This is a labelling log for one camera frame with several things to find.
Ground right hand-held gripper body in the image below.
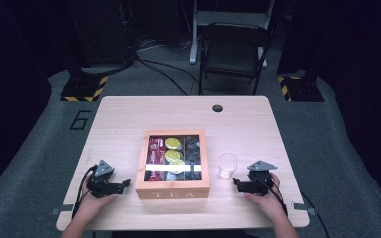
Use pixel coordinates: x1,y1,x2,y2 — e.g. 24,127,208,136
247,160,278,196

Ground person's left hand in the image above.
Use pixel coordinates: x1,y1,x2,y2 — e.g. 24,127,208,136
78,179,118,217

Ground white floor cables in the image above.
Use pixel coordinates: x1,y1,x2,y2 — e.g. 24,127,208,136
137,0,192,53

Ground black floor cables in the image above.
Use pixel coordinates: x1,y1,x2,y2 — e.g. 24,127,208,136
135,56,201,97

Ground hand-held gripper cable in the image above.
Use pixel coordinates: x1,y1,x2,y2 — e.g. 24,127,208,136
257,178,289,217
72,164,98,219

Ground left hand-held gripper cable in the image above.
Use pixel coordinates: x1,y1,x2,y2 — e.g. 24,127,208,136
72,164,98,219

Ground black tea packets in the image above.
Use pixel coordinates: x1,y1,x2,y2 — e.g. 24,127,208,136
184,135,202,181

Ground clear plastic cup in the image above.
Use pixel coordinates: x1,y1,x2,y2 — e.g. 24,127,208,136
216,152,240,181

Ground wooden tea box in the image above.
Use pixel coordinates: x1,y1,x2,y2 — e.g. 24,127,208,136
134,129,211,200

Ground black cable at clamp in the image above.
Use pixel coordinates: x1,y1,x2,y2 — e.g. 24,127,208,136
301,191,331,238

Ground white desk frame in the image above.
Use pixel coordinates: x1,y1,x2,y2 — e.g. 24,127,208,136
189,0,276,69

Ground person's right hand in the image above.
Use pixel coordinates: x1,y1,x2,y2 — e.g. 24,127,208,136
244,172,287,219

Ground striped black stand base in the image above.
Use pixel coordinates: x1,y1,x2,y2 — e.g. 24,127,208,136
276,70,325,103
60,67,109,103

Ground right hand-held gripper cable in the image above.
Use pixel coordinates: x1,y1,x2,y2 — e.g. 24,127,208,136
257,178,289,217

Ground black folding chair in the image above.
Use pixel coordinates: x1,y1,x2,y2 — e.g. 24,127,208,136
198,21,272,96

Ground black cabinet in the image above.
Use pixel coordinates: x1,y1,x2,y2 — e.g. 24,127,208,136
72,0,137,67

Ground yellow-green round capsule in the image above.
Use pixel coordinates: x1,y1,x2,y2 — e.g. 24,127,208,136
164,149,184,163
164,137,182,151
168,159,186,175

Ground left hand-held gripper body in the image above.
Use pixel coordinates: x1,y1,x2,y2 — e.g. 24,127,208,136
86,159,127,199

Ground grey table edge clamp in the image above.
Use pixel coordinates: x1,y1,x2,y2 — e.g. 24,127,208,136
291,201,317,216
51,203,75,216

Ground red tea packets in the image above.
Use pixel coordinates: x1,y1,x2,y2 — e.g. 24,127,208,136
145,136,167,182

